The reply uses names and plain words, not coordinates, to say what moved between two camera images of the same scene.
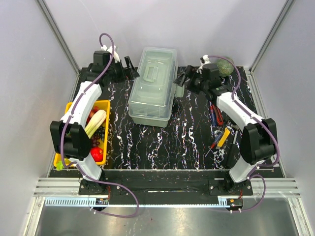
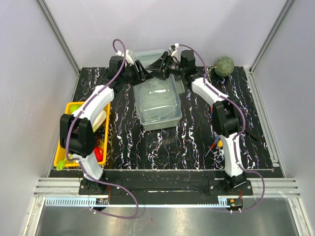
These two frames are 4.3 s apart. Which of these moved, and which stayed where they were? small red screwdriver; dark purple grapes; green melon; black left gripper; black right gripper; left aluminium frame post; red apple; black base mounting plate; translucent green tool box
Moved: black right gripper; translucent green tool box; black left gripper
Stayed: red apple; small red screwdriver; left aluminium frame post; green melon; dark purple grapes; black base mounting plate
